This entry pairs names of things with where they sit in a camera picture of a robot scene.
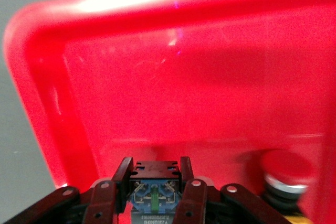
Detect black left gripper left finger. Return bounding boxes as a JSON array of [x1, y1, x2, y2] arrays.
[[4, 156, 134, 224]]

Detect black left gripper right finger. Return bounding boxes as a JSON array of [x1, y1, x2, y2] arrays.
[[172, 156, 292, 224]]

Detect red mushroom push button switch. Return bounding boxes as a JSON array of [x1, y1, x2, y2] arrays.
[[258, 149, 319, 224], [128, 160, 184, 224]]

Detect red plastic tray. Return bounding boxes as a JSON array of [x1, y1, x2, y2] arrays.
[[2, 0, 336, 224]]

